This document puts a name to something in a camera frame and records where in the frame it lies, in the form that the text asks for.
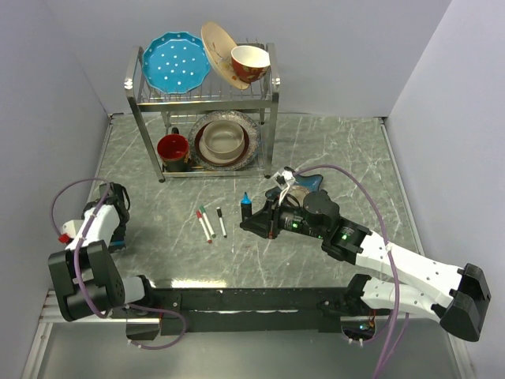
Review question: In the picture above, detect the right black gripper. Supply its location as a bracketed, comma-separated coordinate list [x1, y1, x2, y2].
[240, 191, 326, 239]

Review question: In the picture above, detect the black blue highlighter marker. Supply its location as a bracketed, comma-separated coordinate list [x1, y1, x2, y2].
[240, 192, 253, 221]

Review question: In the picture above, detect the white pen with green tip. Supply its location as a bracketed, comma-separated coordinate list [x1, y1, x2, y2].
[200, 205, 216, 238]

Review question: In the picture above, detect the white pen with red tip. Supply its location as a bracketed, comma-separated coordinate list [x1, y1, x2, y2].
[196, 210, 212, 244]

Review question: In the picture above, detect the blue highlighter cap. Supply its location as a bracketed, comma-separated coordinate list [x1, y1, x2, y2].
[109, 241, 125, 253]

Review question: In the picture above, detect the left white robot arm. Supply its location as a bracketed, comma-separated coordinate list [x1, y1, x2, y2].
[48, 182, 157, 321]

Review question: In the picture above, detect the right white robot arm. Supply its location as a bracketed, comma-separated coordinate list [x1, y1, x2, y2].
[240, 190, 491, 342]

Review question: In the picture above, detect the blue star-shaped dish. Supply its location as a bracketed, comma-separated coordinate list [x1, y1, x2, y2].
[265, 174, 324, 204]

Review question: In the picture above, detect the red and black mug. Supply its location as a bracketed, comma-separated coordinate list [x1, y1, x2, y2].
[157, 133, 191, 172]

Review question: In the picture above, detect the ornate grey rimmed plate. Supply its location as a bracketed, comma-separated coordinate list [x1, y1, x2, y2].
[188, 111, 261, 171]

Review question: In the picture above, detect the dark red plate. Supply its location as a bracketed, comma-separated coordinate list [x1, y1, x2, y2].
[194, 124, 249, 167]

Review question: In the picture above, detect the beige ceramic bowl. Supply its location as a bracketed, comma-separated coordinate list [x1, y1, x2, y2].
[201, 120, 245, 160]

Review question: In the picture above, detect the steel two-tier dish rack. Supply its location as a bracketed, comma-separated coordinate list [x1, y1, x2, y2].
[124, 42, 280, 182]

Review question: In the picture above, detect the black base bar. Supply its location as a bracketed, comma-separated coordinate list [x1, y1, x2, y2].
[110, 287, 376, 343]

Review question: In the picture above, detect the blue polka dot plate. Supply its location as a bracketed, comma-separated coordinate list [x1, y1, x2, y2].
[142, 32, 211, 95]

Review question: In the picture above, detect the red floral bowl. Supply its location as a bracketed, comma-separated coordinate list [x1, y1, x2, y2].
[231, 45, 271, 84]

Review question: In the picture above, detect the cream floral plate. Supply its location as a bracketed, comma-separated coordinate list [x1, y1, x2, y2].
[200, 21, 249, 90]

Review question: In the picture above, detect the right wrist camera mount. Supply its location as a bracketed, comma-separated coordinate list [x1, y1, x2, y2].
[273, 167, 295, 206]

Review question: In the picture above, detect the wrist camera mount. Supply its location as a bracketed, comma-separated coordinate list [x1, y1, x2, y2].
[58, 220, 84, 245]
[273, 167, 295, 206]

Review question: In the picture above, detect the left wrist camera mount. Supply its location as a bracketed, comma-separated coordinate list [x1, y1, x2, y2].
[58, 220, 84, 245]

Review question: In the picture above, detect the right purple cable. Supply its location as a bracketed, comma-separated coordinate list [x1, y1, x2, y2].
[294, 163, 411, 379]

